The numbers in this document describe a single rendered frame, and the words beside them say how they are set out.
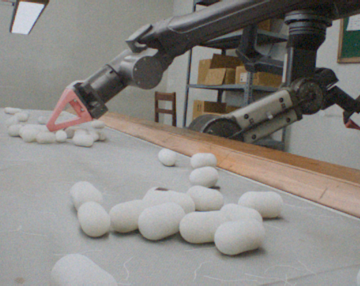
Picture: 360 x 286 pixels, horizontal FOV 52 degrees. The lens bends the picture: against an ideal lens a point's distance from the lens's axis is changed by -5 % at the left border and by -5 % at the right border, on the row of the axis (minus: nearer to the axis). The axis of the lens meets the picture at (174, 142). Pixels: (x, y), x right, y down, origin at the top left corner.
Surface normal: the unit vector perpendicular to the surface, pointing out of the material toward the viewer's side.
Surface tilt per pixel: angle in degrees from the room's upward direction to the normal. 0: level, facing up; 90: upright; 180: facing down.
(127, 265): 0
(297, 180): 45
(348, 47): 90
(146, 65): 95
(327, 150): 91
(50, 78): 90
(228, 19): 129
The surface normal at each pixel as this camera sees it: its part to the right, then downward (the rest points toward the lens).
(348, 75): -0.91, -0.04
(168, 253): 0.08, -0.99
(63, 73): 0.40, 0.14
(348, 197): -0.58, -0.72
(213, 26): -0.32, 0.68
